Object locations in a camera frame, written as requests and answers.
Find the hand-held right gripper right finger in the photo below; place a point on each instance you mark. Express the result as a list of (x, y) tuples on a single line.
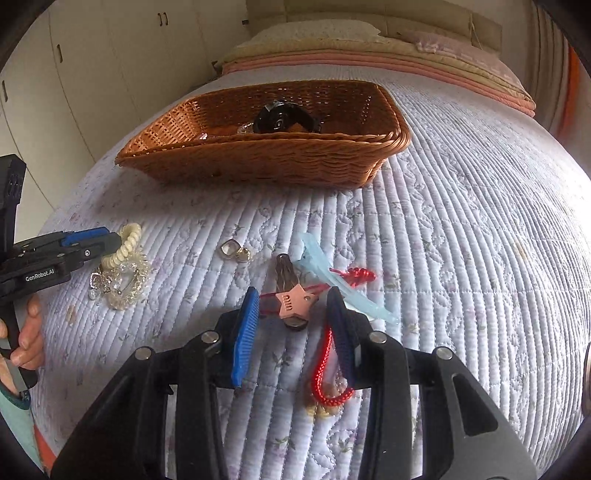
[(342, 344)]

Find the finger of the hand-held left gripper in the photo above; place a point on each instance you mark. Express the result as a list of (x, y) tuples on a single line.
[(104, 251), (85, 237)]

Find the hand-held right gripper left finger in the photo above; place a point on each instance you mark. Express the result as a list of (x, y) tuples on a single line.
[(244, 341)]

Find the brown pink star hair clip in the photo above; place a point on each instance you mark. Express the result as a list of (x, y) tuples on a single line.
[(293, 302)]

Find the brown wicker basket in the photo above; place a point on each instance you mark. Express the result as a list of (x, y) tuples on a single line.
[(286, 159)]

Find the person's left hand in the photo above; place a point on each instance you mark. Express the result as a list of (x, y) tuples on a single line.
[(28, 334)]

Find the small gold earring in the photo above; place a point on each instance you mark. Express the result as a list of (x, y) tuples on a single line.
[(244, 254)]

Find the light blue hair clip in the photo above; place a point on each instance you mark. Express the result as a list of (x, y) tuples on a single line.
[(318, 258)]

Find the silver square earring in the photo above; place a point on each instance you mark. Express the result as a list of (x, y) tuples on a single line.
[(229, 249)]

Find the white wardrobe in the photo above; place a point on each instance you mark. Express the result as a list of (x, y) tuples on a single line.
[(92, 83)]

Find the lilac quilted bedspread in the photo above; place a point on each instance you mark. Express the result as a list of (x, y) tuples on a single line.
[(461, 230)]

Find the small silver trinket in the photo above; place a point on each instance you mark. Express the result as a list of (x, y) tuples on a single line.
[(245, 129)]

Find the black wristwatch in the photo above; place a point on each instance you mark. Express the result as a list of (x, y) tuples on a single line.
[(279, 119)]

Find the pink folded blanket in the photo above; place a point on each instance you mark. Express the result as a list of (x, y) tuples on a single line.
[(485, 87)]

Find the cream pillow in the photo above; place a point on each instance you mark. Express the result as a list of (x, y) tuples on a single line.
[(300, 32)]

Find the beige folded blanket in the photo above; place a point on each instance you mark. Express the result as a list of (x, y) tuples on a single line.
[(415, 57)]

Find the pink pillow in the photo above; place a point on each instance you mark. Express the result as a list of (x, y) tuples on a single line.
[(455, 48)]

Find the beige padded headboard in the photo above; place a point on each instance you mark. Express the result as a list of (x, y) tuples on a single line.
[(369, 14)]

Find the orange curtain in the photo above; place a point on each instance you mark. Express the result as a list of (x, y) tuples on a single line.
[(574, 101)]

